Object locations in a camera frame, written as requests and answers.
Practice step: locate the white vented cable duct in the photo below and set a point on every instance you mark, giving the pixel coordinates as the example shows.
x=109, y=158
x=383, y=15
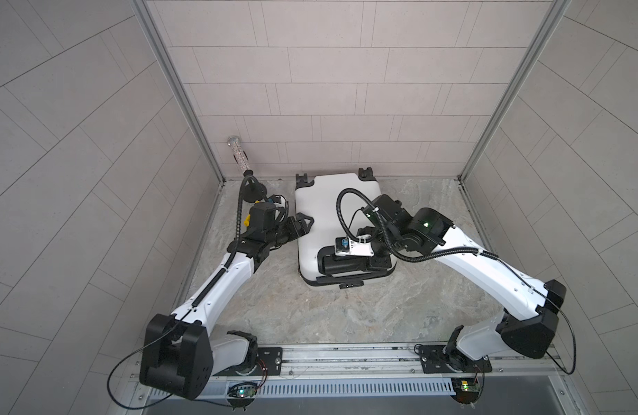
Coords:
x=334, y=388

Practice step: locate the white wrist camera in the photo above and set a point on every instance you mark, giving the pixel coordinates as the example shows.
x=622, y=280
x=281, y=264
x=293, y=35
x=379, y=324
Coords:
x=276, y=199
x=359, y=248

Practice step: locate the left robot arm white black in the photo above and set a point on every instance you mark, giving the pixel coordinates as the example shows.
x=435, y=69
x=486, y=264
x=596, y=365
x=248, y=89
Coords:
x=179, y=356

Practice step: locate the black stand with clear tube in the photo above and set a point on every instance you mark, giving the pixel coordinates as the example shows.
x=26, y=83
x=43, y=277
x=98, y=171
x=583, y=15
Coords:
x=252, y=190

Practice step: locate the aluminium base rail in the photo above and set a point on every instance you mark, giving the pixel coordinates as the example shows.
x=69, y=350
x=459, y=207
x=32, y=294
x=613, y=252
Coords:
x=383, y=360

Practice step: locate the left green circuit board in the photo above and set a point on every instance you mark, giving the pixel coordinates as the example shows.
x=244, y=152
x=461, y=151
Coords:
x=243, y=391

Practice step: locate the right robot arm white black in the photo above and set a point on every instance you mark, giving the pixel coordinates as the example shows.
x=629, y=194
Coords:
x=531, y=309

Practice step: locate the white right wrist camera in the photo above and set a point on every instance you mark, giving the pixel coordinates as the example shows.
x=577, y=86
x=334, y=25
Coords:
x=359, y=248

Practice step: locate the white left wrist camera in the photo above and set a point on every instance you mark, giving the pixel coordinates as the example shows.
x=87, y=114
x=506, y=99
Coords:
x=276, y=199

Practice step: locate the green circuit board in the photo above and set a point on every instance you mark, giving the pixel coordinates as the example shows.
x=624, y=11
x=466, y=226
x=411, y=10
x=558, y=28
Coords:
x=243, y=391
x=467, y=391

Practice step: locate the white hard-shell suitcase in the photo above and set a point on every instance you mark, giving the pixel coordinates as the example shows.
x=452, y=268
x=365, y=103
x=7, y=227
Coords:
x=318, y=265

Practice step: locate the right green circuit board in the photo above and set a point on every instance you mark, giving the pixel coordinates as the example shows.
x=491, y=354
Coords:
x=467, y=391

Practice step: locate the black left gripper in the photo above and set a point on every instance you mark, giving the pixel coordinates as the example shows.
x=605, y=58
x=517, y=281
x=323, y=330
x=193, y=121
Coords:
x=298, y=226

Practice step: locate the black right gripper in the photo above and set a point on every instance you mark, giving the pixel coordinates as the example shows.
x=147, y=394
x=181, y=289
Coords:
x=370, y=263

